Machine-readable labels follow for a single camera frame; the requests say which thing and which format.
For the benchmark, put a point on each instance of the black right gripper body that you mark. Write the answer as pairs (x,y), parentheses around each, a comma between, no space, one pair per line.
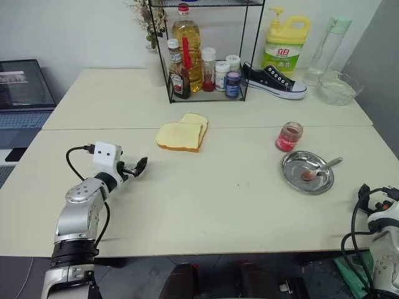
(363,191)

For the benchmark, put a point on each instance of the red jam glass jar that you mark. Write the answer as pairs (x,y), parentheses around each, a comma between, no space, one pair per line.
(288,138)

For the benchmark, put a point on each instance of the blue jar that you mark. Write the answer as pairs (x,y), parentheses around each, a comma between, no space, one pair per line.
(232,85)

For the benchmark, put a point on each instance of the black and white sneaker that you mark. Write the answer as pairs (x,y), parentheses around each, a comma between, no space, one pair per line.
(268,79)

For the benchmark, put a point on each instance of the toast bread slice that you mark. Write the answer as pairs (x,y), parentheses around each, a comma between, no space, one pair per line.
(179,137)
(194,119)

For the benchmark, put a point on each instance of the metal spoon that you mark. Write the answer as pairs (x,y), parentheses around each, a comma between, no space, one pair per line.
(325,166)

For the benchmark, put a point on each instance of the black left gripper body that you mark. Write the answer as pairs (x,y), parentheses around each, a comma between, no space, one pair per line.
(122,174)

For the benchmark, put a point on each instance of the white labelled jar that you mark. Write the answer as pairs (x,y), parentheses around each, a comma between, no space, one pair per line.
(222,78)

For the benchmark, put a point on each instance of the blue object on rack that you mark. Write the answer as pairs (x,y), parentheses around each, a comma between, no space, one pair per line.
(190,1)

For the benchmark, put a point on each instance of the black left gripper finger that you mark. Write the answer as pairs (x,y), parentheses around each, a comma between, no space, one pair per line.
(131,171)
(142,165)

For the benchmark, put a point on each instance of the cooking oil bottle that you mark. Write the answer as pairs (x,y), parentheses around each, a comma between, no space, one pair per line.
(187,34)

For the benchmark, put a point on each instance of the dried flower bouquet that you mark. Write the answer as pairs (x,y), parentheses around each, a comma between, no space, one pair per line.
(149,18)

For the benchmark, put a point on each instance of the round steel plate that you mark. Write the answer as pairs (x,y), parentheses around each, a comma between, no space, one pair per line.
(296,174)

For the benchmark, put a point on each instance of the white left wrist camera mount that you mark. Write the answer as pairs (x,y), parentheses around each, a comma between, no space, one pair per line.
(104,157)

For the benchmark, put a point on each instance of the clear bottle green lid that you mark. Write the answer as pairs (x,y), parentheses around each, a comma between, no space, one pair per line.
(325,50)

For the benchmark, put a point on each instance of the yellow detergent bottle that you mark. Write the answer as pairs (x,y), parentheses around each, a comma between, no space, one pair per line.
(283,46)

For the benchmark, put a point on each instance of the clear glass bowl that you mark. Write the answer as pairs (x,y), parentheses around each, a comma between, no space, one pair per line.
(338,90)

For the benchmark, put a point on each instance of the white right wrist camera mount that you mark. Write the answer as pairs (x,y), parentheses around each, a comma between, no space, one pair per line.
(378,218)

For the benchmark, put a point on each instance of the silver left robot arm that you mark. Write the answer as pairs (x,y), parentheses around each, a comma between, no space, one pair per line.
(73,218)

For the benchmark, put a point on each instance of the grey laptop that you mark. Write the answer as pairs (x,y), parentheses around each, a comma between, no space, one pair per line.
(22,93)

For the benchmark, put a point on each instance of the dark rounded shape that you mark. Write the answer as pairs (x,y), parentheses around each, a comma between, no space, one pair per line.
(184,280)
(258,280)

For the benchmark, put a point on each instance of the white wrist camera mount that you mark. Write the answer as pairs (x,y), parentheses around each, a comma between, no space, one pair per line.
(104,157)
(378,218)

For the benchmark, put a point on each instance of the ketchup bottle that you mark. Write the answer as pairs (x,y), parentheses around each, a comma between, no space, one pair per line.
(179,81)

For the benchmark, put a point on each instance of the red spice shaker jar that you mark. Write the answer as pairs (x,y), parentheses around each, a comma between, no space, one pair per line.
(208,71)

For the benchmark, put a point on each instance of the white lid jar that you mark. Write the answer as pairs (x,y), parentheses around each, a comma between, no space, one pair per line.
(233,60)

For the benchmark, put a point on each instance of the white vase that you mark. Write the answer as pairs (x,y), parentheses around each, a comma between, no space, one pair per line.
(153,70)

